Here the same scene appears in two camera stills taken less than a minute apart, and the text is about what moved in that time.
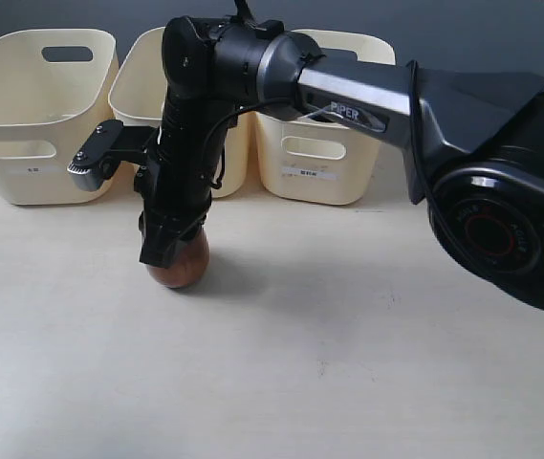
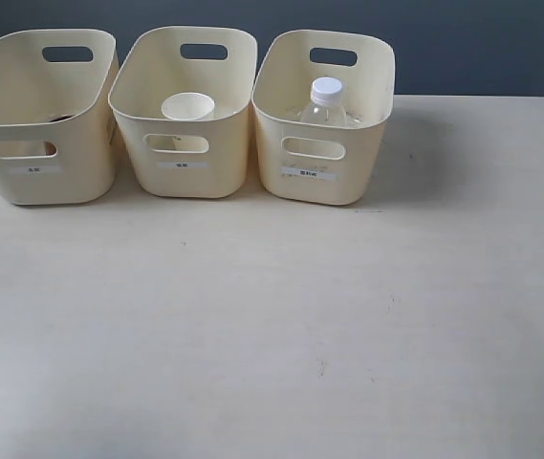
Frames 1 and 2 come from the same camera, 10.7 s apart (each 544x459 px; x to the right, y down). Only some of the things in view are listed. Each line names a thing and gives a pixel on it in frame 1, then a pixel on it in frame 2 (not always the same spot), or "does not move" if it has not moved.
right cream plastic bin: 313,162 does not move
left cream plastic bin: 31,103 does not move
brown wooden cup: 188,263 → 61,118
